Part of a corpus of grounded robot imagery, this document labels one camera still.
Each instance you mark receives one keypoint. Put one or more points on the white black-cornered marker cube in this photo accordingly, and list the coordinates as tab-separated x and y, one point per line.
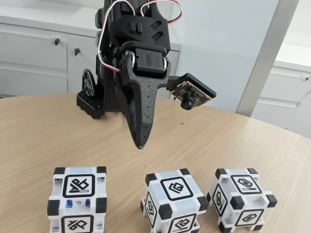
243	184
177	187

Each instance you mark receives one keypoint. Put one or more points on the white cube with blue LEDs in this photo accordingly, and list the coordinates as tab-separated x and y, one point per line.
77	185

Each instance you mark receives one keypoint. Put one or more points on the black perforated clamp block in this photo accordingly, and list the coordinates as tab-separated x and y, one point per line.
91	104

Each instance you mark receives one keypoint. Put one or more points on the small black cabinet key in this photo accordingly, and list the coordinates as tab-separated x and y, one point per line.
57	41
77	51

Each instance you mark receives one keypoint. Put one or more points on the long white cabinet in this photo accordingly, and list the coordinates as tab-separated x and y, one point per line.
24	48

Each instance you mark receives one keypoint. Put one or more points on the white drawer cabinet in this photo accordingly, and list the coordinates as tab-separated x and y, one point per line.
286	97

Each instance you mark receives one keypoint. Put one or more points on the silver cabinet lock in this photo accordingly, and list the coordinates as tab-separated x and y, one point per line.
305	78

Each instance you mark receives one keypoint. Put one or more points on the camera module on black mount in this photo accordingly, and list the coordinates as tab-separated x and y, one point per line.
194	93

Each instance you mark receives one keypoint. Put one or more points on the grey metal post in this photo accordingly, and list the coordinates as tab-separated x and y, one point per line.
267	60

